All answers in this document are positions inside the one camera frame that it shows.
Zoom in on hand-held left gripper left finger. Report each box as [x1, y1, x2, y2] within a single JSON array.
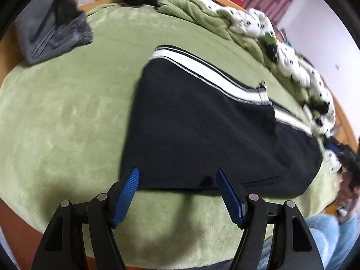
[[30, 167, 140, 270]]

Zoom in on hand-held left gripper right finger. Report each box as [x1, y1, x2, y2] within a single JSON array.
[[216, 168, 324, 270]]

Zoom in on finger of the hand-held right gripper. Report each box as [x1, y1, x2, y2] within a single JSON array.
[[326, 142, 342, 155]]

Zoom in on black pants with white stripes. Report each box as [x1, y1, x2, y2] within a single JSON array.
[[119, 45, 323, 198]]

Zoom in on person's right hand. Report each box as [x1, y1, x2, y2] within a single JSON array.
[[339, 173, 360, 213]]

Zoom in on green fleece bed blanket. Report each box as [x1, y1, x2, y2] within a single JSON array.
[[0, 3, 342, 268]]

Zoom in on white floral quilt green lining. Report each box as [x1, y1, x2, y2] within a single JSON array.
[[156, 0, 345, 175]]

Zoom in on grey jeans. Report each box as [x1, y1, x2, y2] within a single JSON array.
[[14, 0, 94, 66]]

